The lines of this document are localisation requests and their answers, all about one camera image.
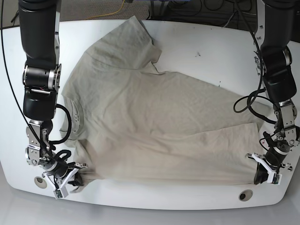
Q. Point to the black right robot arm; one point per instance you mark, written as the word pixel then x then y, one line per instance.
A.
pixel 39 26

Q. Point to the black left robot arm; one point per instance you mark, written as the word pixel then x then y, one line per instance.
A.
pixel 274 31

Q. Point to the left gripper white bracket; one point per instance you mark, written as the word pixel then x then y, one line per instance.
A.
pixel 264 167

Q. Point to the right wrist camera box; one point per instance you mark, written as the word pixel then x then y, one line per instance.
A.
pixel 60 193

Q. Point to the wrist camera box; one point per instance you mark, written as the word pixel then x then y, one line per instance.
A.
pixel 60 193
pixel 274 178

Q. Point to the beige t-shirt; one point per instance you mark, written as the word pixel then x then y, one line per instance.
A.
pixel 133 123

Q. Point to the left table cable grommet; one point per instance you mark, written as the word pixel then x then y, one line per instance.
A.
pixel 40 182

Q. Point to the right table cable grommet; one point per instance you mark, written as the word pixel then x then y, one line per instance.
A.
pixel 245 195

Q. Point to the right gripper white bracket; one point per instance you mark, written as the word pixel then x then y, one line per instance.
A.
pixel 64 174

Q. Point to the table cable grommet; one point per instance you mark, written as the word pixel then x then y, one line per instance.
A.
pixel 245 195
pixel 40 182

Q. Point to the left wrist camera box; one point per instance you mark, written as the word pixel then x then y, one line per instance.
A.
pixel 274 178

